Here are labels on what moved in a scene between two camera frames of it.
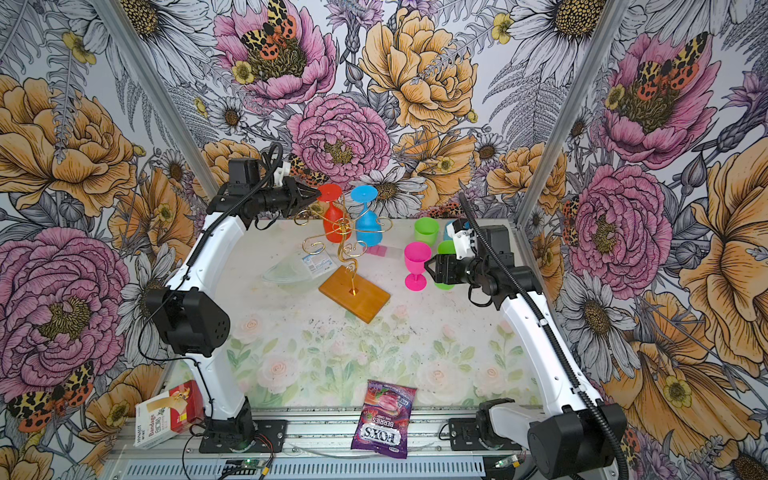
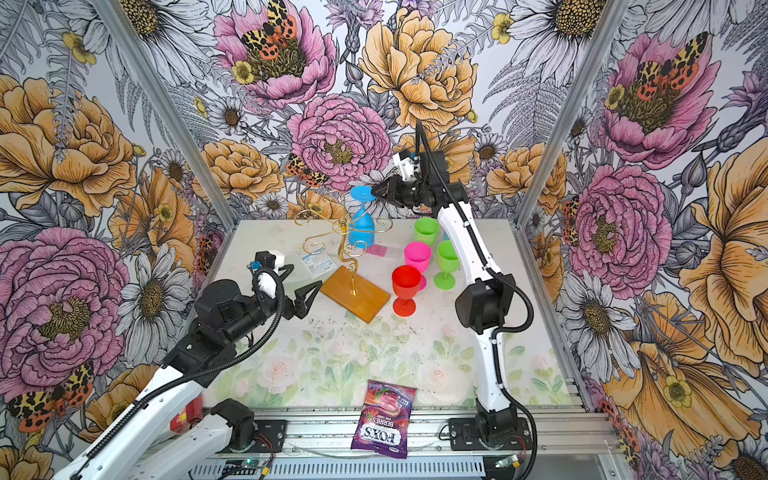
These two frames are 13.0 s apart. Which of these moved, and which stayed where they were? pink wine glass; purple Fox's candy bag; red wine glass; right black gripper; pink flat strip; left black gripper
Moved: right black gripper; red wine glass; left black gripper
Stayed: pink flat strip; purple Fox's candy bag; pink wine glass
